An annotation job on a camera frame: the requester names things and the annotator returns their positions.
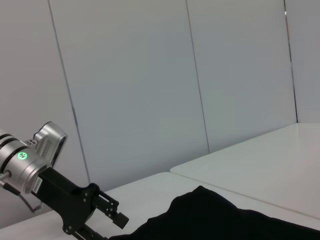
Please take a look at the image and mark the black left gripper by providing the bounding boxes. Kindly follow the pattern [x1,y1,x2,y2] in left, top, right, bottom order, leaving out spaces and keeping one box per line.
[31,166,130,240]

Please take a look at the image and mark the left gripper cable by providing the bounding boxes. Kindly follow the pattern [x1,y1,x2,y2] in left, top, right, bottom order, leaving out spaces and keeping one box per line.
[1,183,45,214]

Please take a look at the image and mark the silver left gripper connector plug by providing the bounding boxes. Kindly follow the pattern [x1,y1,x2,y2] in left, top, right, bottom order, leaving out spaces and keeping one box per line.
[0,169,13,181]

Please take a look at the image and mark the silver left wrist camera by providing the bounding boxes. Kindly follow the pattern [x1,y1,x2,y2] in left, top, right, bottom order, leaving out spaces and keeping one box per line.
[33,121,68,168]

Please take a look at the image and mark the black shirt with FREE print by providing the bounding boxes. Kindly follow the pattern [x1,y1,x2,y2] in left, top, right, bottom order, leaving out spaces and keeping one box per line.
[108,185,320,240]

